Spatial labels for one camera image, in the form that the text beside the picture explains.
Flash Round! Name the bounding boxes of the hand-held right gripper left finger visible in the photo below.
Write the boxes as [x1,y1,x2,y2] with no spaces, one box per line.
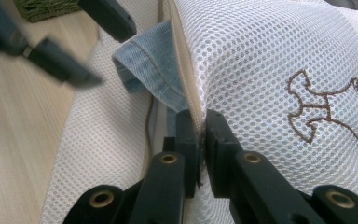
[128,108,201,224]

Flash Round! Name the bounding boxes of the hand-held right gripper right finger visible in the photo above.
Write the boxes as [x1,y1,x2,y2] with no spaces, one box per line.
[205,109,324,224]

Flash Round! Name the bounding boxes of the green woven basket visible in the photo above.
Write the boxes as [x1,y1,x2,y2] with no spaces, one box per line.
[12,0,82,23]

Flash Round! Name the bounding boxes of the blue denim jeans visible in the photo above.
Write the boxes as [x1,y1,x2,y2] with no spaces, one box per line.
[111,20,190,138]

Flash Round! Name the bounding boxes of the white mesh laundry bag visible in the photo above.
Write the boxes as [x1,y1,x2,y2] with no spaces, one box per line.
[39,0,358,224]

